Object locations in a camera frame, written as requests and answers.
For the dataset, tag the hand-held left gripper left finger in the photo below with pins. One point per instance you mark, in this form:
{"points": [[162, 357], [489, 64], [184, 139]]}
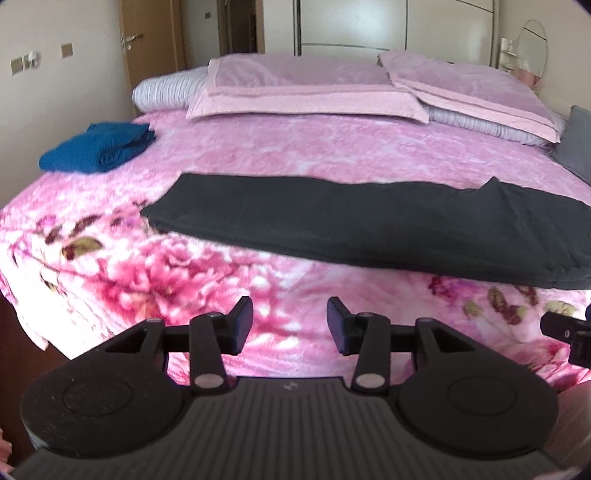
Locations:
{"points": [[240, 323]]}

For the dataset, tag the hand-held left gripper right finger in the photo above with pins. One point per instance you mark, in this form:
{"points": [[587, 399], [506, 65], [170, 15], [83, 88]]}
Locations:
{"points": [[339, 325]]}

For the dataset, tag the black pants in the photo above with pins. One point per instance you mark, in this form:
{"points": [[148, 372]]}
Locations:
{"points": [[369, 221]]}

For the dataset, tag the grey-blue cushion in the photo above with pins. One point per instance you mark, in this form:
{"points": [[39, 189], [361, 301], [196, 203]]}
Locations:
{"points": [[577, 138]]}

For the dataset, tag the pink floral blanket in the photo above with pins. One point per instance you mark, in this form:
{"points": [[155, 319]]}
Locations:
{"points": [[277, 147]]}

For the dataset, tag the lavender striped pillow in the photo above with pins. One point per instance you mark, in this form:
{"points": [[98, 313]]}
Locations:
{"points": [[166, 87], [471, 121]]}

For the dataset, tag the folded blue sweater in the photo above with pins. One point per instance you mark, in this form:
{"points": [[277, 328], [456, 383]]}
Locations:
{"points": [[92, 147]]}

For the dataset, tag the pink pillow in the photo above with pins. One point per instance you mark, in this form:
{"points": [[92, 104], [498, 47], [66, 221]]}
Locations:
{"points": [[300, 87], [461, 78]]}

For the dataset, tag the pink box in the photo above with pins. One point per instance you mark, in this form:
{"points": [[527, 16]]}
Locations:
{"points": [[526, 77]]}

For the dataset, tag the white vanity shelf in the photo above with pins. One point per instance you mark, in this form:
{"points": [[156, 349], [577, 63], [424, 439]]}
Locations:
{"points": [[507, 53]]}

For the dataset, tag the wooden door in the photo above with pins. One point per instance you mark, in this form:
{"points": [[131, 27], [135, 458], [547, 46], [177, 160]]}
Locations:
{"points": [[152, 64]]}

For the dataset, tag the oval mirror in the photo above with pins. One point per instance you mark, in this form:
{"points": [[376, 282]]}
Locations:
{"points": [[531, 46]]}

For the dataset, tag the white wardrobe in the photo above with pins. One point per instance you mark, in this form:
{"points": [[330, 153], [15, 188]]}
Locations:
{"points": [[360, 23]]}

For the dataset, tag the wooden door frame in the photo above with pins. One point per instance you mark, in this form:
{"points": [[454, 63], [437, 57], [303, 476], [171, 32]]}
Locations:
{"points": [[222, 27]]}

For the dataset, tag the brown wall switch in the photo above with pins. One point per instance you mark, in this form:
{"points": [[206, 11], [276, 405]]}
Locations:
{"points": [[67, 50], [17, 65]]}

